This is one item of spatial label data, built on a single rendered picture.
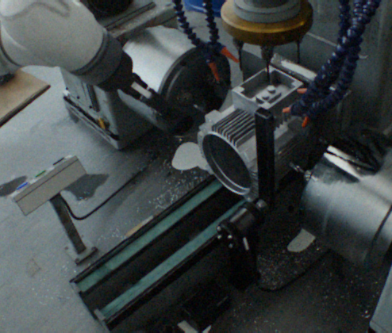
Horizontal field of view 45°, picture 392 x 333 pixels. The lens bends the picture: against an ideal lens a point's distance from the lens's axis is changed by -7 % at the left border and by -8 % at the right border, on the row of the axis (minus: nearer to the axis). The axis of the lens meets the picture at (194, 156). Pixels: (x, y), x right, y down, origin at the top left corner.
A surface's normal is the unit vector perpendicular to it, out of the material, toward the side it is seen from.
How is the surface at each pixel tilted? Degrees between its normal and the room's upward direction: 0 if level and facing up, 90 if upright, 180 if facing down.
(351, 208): 54
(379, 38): 90
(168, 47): 9
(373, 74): 90
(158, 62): 32
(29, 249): 0
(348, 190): 43
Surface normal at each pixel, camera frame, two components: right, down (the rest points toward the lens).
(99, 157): -0.12, -0.70
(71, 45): 0.53, 0.65
